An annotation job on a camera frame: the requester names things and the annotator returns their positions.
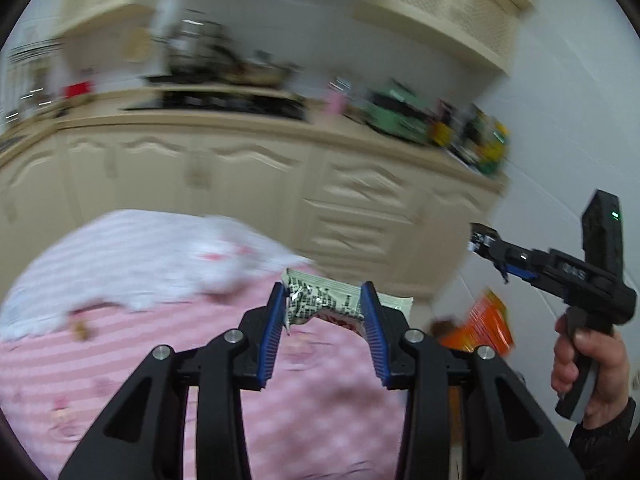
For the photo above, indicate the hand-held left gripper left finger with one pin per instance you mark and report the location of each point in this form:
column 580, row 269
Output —
column 270, row 330

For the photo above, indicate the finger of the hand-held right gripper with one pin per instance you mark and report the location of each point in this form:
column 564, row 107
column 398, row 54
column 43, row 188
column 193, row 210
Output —
column 484, row 239
column 515, row 270

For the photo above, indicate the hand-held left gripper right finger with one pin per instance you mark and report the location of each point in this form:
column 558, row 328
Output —
column 375, row 330

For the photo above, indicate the green white snack wrapper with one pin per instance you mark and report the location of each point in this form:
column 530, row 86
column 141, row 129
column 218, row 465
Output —
column 320, row 300

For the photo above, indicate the person's right forearm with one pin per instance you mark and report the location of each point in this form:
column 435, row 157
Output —
column 605, row 452

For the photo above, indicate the person's right hand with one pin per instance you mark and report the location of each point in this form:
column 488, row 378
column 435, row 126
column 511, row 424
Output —
column 612, row 375

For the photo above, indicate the orange rice bag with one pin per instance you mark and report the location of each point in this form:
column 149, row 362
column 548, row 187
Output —
column 480, row 330

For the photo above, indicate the cream cabinet drawer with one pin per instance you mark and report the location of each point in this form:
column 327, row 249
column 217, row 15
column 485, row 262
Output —
column 360, row 216
column 360, row 241
column 370, row 182

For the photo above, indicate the yellow green packet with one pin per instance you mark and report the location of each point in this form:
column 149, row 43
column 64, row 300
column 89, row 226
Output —
column 492, row 145

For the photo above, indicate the pink checked tablecloth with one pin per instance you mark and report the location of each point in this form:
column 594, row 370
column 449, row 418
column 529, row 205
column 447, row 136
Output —
column 125, row 320

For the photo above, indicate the green crate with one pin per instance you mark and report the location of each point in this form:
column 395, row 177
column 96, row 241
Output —
column 400, row 110

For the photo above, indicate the small brown snack scrap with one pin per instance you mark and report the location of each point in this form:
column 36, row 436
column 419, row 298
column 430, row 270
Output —
column 83, row 331

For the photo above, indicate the cream kitchen cabinet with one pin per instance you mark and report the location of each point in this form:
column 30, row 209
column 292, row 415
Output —
column 150, row 175

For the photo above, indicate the pink bottle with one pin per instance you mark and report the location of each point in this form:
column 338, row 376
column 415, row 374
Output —
column 336, row 101

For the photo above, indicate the black gas stove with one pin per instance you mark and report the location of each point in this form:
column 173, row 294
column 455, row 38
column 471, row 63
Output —
column 225, row 102

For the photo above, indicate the steel pan with lid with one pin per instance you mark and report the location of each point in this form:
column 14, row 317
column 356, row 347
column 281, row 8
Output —
column 260, row 72

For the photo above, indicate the steel cooking pot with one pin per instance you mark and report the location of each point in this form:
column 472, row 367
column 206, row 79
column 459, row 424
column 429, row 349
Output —
column 200, row 50

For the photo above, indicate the red container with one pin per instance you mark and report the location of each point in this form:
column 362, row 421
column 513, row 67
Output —
column 78, row 90

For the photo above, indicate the metal dish rack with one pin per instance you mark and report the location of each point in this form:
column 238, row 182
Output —
column 30, row 80

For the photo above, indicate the cream wall cabinet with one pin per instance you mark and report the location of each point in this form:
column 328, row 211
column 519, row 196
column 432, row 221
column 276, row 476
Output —
column 450, row 10

